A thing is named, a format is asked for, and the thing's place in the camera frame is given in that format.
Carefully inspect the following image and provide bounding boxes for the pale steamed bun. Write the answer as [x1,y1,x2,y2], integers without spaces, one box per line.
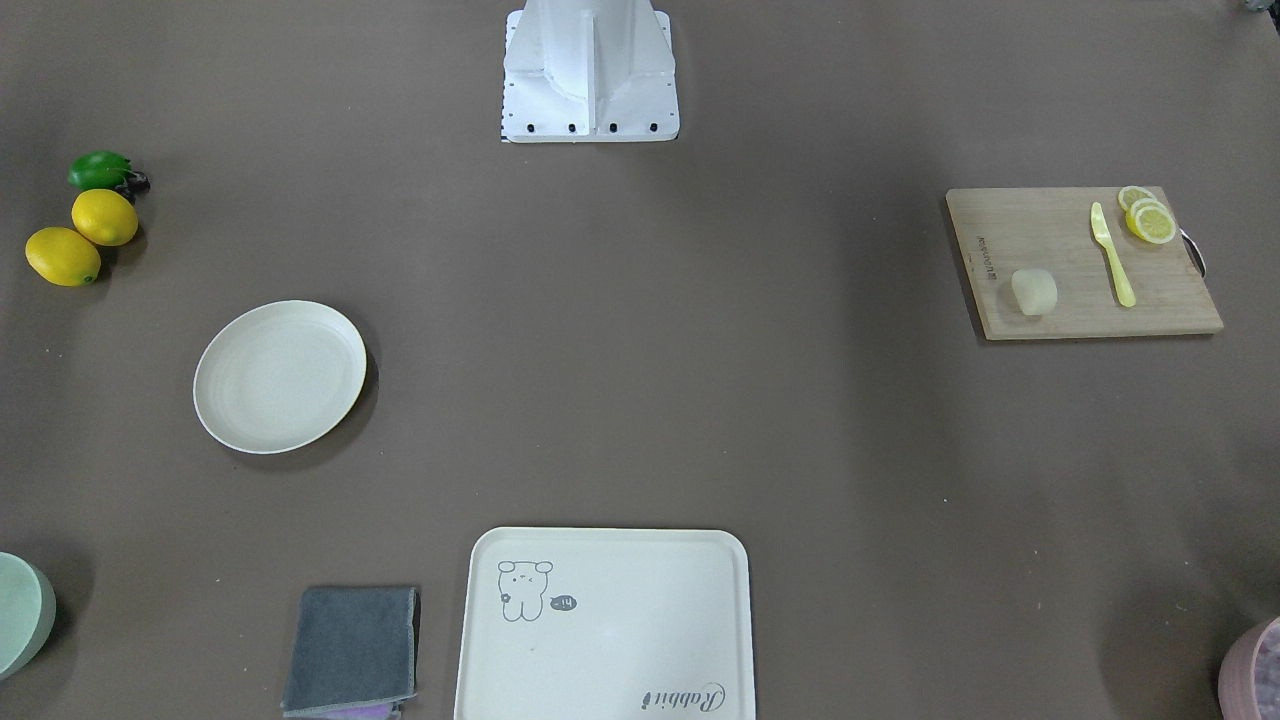
[1010,268,1059,316]

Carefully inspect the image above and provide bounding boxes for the white rabbit tray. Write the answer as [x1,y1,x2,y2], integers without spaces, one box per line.
[454,527,756,719]

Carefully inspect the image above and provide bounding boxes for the round white plate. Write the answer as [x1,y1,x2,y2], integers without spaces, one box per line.
[192,300,369,455]

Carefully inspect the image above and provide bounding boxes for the grey folded cloth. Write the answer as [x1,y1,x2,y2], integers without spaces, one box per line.
[282,585,419,719]

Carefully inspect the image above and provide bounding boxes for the wooden cutting board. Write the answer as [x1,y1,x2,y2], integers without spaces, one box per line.
[945,187,1224,341]

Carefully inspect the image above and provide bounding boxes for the purple cloth under grey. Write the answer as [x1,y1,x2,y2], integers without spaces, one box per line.
[320,701,402,720]

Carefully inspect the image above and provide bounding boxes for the yellow plastic knife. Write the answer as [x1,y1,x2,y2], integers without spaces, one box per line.
[1089,202,1137,307]

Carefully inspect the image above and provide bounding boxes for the lemon slice back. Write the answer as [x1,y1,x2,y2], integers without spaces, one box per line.
[1117,184,1158,213]

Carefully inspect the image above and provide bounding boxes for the lemon slice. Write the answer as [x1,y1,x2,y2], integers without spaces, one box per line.
[1117,184,1158,213]
[1126,199,1179,243]

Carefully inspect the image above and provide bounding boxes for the lemon slice front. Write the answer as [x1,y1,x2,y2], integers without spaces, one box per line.
[1126,199,1179,243]

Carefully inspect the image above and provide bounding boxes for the dark grapes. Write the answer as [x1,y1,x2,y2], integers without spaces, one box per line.
[114,170,151,202]

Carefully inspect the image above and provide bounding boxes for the yellow lemon near lime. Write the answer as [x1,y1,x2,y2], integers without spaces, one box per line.
[70,190,140,247]

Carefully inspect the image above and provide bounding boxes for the green lime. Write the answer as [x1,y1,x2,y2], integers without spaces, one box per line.
[67,151,133,191]

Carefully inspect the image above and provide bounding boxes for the yellow lemon outer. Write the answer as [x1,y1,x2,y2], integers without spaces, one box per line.
[26,227,101,287]

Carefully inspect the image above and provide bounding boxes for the mint green bowl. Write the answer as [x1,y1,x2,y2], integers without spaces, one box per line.
[1,552,56,680]

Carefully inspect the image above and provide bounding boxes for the pink bowl with ice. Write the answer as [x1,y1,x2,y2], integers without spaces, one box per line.
[1217,618,1279,719]

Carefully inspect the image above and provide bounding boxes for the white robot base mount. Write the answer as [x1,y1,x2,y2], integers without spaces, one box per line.
[500,1,681,143]

